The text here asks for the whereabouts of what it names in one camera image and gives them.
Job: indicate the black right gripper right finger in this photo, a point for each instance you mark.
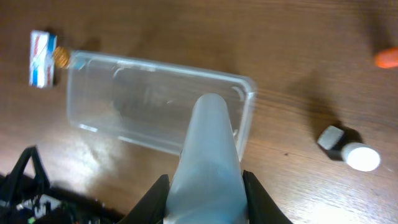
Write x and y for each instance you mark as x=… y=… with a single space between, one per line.
x=261 y=207

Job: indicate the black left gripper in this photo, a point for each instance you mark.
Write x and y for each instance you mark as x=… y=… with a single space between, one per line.
x=34 y=201

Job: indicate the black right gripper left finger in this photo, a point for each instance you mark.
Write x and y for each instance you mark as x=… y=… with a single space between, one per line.
x=151 y=207

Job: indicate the white calamine lotion bottle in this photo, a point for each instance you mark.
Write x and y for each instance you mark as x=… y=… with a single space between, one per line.
x=207 y=186

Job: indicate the dark bottle white cap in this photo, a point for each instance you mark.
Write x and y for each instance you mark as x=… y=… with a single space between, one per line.
x=344 y=144

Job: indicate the orange Redoxon tablet tube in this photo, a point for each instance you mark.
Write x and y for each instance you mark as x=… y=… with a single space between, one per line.
x=387 y=58

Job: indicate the clear plastic container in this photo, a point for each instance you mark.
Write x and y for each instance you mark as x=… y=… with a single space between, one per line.
x=150 y=103

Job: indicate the gold lid balm jar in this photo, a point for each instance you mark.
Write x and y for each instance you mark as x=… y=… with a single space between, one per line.
x=61 y=57

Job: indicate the white blue Panadol box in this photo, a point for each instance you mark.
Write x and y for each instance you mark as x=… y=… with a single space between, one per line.
x=41 y=62

